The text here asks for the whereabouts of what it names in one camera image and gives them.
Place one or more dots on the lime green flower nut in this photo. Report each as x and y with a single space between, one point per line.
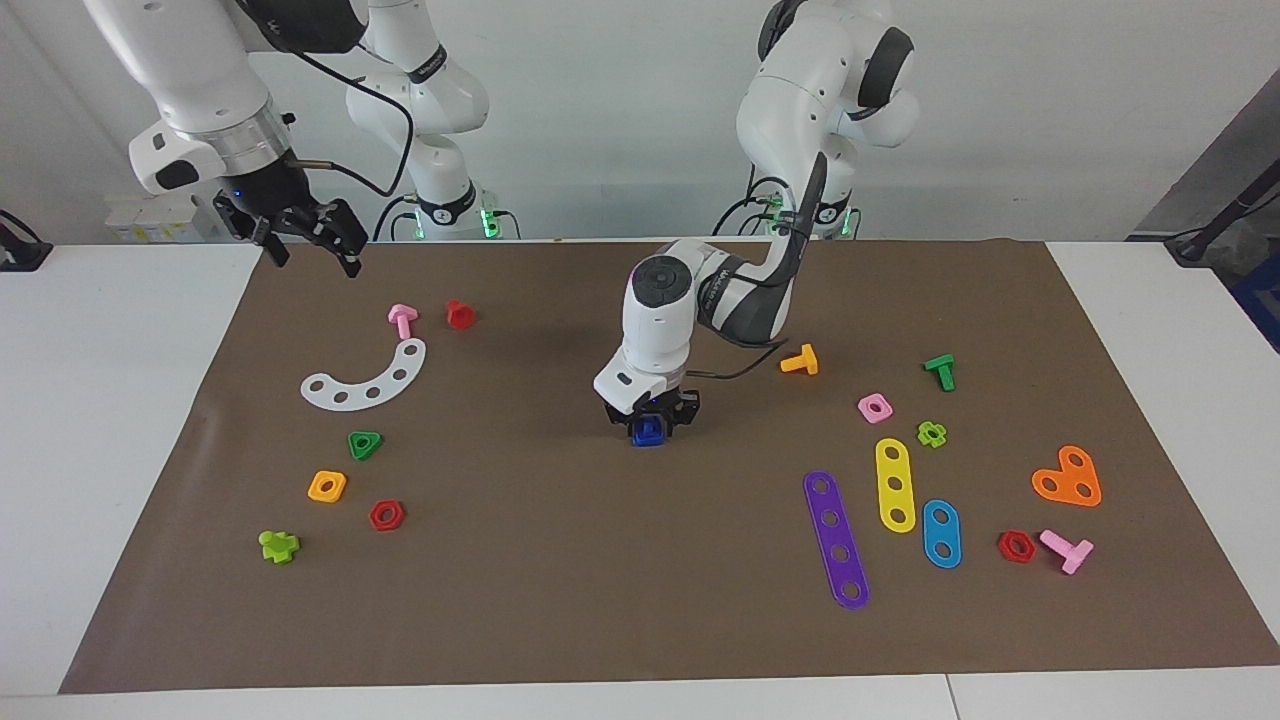
940 440

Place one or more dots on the green triangle nut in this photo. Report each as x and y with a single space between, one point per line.
373 440

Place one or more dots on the brown table mat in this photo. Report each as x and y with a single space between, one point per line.
600 580

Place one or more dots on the lime green cross bolt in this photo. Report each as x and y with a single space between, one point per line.
277 547

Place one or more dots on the red hex nut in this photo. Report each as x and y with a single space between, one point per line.
1004 548
375 518

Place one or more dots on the black stand pole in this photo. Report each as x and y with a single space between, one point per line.
1225 215

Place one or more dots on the orange square nut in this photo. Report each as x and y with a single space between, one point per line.
314 490

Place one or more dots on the yellow three-hole plate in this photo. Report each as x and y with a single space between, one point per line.
895 470

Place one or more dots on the orange plastic bolt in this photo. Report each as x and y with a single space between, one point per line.
803 360

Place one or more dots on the purple four-hole strip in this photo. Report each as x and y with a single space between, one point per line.
837 537

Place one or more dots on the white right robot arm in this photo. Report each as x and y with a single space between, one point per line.
180 60

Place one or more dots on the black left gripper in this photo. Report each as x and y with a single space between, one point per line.
685 403

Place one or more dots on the blue two-hole plate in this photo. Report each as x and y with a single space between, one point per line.
941 533

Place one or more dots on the blue square nut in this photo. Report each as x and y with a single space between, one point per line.
645 439

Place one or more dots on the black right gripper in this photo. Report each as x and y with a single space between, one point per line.
272 195

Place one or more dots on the black table clamp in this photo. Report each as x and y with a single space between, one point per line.
22 252

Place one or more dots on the red plastic bolt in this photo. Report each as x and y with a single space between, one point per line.
460 316

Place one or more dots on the blue crate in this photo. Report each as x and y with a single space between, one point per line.
1262 300

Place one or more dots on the pink plastic bolt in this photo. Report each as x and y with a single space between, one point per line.
402 318
1070 552

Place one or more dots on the white curved perforated plate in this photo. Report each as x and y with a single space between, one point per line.
357 397

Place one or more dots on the green plastic bolt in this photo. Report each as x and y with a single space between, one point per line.
941 368

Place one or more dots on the orange heart-shaped plate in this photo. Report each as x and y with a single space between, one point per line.
1068 478

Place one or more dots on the pink square nut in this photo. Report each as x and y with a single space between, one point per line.
864 412

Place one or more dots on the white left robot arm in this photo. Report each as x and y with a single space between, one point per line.
660 320

